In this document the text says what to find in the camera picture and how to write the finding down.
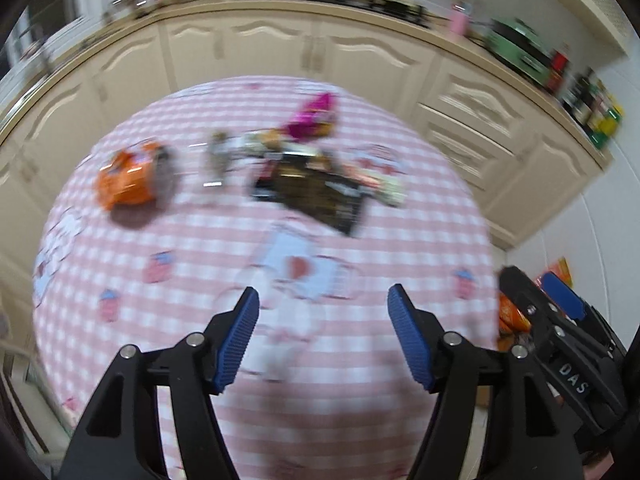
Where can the white green wrapper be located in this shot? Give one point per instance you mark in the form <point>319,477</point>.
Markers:
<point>385,185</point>

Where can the green yellow bottle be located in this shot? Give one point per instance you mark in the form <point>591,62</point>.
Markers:
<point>605,125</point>

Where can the pink utensil holder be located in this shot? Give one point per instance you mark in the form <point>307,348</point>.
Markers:
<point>459,22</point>

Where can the tan snack wrapper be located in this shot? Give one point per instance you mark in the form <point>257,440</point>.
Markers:
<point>270,141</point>

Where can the lattice door wall cabinet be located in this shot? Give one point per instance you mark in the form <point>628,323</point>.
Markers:
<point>590,0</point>

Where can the black snack packet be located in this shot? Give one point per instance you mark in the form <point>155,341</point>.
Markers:
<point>315,195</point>

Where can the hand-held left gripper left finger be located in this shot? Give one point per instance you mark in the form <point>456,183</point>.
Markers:
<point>237,340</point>

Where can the dark glass bottle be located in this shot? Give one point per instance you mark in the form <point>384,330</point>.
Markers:
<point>590,105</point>
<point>577,92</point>

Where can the orange printed bag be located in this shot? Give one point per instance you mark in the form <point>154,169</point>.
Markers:
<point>512,315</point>

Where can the beige countertop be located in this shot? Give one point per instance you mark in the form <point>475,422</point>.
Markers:
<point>200,7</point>

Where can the red label bottle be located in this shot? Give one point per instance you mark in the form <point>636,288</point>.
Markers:
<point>559,70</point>

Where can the orange snack wrapper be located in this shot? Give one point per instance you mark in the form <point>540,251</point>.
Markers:
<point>127,180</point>

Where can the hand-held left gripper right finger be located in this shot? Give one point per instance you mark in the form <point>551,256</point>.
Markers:
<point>410,340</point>

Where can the pink checked tablecloth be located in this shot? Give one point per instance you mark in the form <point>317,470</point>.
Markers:
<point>200,240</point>

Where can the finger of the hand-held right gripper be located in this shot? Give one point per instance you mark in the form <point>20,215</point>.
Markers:
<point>562,292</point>
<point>520,290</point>

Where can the pink foil wrapper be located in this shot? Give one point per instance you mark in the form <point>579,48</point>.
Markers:
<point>312,117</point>

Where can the green electric cooker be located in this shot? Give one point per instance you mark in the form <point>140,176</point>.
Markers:
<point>520,50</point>

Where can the silver wrapper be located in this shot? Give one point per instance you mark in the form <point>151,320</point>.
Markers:
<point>217,160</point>

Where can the sliding window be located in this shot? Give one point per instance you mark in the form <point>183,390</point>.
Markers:
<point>30,35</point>

